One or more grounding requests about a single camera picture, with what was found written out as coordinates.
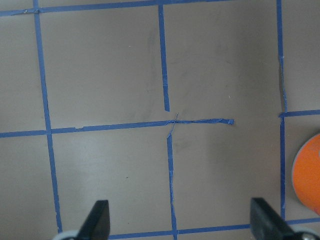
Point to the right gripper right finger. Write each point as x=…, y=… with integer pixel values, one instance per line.
x=266, y=224

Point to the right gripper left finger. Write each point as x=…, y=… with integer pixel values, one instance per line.
x=97, y=225

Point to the large orange can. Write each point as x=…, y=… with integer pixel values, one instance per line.
x=305, y=174

